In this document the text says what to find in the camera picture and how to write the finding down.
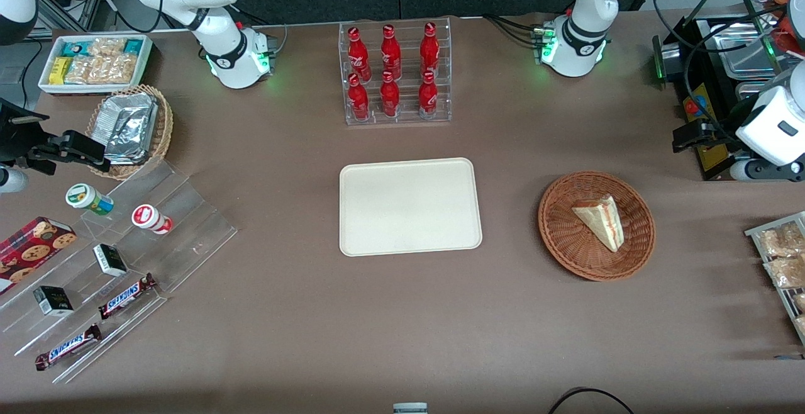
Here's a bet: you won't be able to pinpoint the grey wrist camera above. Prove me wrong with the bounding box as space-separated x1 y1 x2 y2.
0 166 30 194
730 159 805 182

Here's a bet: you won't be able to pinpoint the brown wicker basket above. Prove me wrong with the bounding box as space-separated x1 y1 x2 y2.
538 171 656 282

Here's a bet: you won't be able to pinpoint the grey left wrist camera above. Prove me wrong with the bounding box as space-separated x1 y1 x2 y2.
730 159 805 182

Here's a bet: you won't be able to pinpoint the light tan wicker basket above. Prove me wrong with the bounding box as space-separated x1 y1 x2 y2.
85 84 174 181

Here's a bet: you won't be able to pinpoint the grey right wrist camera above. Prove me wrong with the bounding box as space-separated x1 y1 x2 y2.
0 166 30 194

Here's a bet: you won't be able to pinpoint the black arm base cables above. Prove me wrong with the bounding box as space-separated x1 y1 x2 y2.
234 4 289 56
483 14 545 47

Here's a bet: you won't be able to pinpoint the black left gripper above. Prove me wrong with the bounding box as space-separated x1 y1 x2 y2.
672 122 741 154

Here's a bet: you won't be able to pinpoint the triangle sandwich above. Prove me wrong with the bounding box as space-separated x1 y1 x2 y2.
571 194 625 253

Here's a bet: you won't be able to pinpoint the green lid snack cup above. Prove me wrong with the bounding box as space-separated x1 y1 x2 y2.
65 183 115 216

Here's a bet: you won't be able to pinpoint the small black carton box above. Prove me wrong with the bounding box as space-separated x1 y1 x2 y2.
33 285 74 317
93 243 128 277

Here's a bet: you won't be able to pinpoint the Snickers chocolate bar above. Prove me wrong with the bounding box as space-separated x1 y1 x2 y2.
97 273 157 320
35 324 103 371

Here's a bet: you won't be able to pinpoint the red cola bottle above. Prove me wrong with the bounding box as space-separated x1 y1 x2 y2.
420 22 440 78
418 71 438 119
348 74 370 121
380 71 401 118
380 25 402 80
348 26 372 81

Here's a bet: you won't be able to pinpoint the steel food pan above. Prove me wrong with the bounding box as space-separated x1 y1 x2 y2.
703 20 788 79

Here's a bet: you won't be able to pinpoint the red orange food item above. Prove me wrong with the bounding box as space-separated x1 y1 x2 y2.
770 0 805 56

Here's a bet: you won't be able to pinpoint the white rectangular snack bin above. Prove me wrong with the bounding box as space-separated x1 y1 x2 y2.
38 35 153 96

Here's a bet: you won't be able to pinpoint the clear bag of crackers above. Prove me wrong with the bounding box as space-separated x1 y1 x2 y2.
88 38 126 58
66 55 136 85

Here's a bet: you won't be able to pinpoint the silver foil packet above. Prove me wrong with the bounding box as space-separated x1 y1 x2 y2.
106 109 155 164
99 93 158 150

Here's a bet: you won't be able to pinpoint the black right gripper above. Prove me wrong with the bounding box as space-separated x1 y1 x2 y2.
0 99 112 176

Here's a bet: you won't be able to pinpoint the clear acrylic stepped display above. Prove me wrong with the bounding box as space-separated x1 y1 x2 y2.
0 161 238 384

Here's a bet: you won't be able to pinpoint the clear acrylic bottle rack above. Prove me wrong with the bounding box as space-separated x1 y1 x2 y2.
338 18 452 126

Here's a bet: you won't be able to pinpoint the red tartan cookie box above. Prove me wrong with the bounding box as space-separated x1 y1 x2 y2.
0 216 77 296

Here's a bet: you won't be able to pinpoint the cream plastic tray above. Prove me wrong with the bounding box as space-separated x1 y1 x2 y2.
339 157 483 257

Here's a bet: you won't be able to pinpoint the tray of packaged snacks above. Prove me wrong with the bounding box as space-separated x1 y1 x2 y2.
745 211 805 340

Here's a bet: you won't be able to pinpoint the black looped floor cable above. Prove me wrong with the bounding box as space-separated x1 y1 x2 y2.
547 387 636 414

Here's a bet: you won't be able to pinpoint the red lid snack cup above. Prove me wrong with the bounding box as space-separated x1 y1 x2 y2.
131 204 173 235

